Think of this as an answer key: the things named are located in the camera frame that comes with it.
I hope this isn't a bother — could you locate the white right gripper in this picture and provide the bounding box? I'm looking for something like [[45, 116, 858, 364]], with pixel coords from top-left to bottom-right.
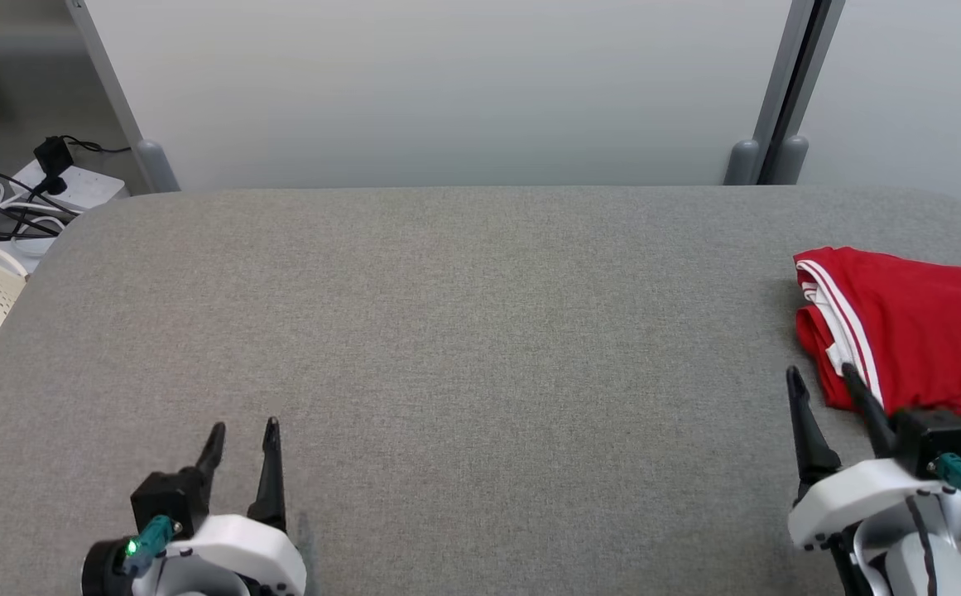
[[785, 362, 961, 551]]

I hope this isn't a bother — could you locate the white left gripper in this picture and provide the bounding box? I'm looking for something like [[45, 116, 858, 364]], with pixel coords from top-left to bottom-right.
[[131, 416, 308, 596]]

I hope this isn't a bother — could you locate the red white lettered jersey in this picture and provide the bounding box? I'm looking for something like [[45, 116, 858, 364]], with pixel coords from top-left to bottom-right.
[[793, 246, 961, 429]]

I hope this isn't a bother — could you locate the black power adapter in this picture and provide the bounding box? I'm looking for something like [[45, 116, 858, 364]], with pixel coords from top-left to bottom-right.
[[33, 136, 75, 196]]

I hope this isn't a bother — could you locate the teal left camera connector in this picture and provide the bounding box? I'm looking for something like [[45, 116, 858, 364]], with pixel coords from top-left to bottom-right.
[[120, 515, 183, 579]]

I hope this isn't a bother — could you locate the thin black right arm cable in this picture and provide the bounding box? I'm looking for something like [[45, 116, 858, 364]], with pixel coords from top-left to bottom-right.
[[906, 495, 942, 596]]

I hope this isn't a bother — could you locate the grey partition post with foot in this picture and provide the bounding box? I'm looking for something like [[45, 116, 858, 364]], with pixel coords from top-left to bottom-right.
[[766, 0, 847, 185], [723, 0, 816, 186]]

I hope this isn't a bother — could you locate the slanted grey partition post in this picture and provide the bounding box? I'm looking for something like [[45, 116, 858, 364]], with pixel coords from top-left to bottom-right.
[[66, 0, 181, 193]]

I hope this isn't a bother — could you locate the thin black adapter cable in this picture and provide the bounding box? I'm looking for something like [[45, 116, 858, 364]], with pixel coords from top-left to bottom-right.
[[60, 134, 132, 156]]

